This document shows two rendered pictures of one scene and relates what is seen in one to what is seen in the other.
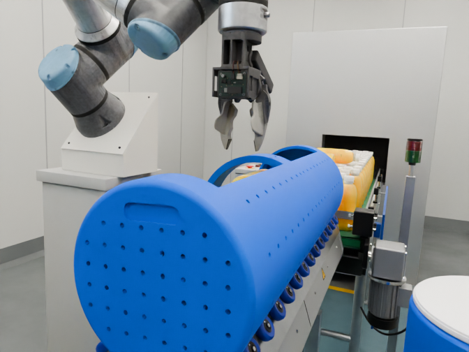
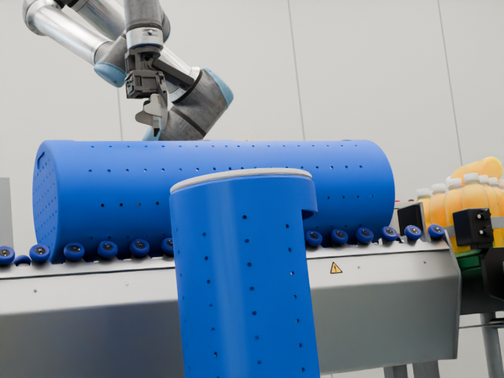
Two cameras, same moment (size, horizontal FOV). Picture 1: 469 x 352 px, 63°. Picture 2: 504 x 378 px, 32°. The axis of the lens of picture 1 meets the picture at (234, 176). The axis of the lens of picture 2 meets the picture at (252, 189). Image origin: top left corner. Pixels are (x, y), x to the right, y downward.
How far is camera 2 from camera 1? 184 cm
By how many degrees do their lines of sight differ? 46
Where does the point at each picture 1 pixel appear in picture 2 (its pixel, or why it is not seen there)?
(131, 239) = (39, 180)
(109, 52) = (193, 104)
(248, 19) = (134, 40)
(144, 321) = (44, 226)
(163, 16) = (106, 57)
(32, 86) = not seen: hidden behind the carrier
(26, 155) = not seen: hidden behind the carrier
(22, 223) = not seen: outside the picture
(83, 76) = (171, 133)
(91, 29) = (172, 88)
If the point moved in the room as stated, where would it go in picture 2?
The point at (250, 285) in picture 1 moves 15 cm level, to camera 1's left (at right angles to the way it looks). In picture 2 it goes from (57, 177) to (19, 190)
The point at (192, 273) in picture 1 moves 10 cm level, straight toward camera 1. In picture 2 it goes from (49, 184) to (12, 181)
